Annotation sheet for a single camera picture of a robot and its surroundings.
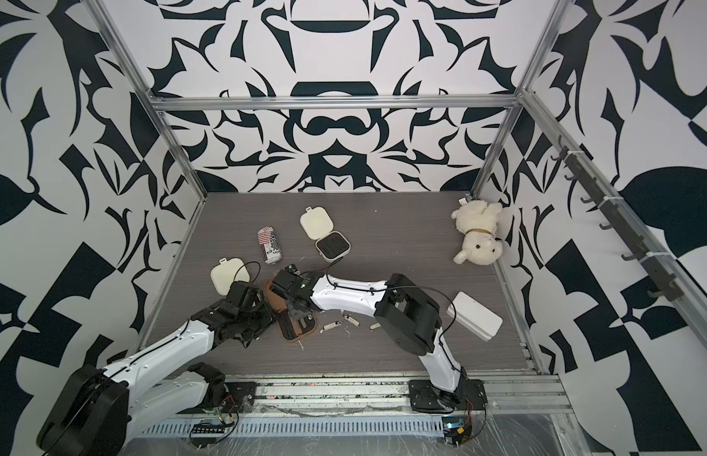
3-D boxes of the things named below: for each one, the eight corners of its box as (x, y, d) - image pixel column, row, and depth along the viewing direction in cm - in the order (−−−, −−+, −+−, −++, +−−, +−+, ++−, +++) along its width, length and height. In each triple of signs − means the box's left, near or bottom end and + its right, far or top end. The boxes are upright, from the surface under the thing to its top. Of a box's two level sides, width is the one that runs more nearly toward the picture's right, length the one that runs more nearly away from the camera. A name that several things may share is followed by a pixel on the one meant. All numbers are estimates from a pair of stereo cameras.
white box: (443, 314, 91) (448, 306, 86) (456, 297, 95) (461, 288, 90) (485, 345, 85) (493, 339, 80) (497, 326, 89) (505, 318, 84)
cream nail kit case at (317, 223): (323, 266, 100) (322, 256, 95) (297, 223, 112) (294, 212, 108) (353, 251, 104) (353, 241, 99) (324, 211, 116) (323, 200, 111)
